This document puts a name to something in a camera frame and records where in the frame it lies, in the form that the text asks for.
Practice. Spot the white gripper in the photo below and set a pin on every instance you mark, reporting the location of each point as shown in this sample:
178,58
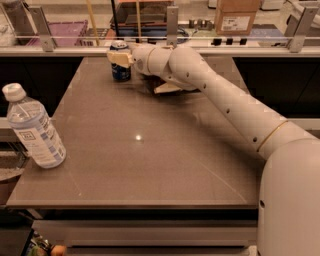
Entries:
141,60

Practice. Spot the blue pepsi can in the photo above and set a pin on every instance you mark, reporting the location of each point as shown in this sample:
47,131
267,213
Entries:
120,73

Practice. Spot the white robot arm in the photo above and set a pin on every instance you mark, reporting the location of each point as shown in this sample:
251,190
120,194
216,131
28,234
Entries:
289,199

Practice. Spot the clear plastic water bottle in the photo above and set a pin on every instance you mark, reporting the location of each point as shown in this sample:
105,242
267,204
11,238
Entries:
32,125

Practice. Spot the brown sea salt chip bag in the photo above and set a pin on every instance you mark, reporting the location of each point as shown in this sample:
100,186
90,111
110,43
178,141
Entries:
157,86

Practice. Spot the purple plastic crate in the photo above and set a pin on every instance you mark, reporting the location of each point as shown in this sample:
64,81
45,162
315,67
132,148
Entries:
68,34

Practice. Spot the cardboard box with label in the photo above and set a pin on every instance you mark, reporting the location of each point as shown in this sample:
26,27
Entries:
235,17

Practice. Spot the grey table drawer front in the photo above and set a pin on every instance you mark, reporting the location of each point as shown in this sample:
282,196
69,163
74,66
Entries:
146,233

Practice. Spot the grey metal rail bracket middle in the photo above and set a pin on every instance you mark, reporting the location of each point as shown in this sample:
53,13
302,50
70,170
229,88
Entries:
172,25

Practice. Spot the grey metal rail bracket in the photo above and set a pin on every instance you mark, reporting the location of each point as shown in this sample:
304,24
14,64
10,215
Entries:
46,41
298,38
172,25

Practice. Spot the grey metal rail bracket left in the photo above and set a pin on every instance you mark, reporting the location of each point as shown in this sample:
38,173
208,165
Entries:
46,41

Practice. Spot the grey metal rail bracket right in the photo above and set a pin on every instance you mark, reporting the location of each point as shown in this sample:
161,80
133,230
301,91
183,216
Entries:
298,38

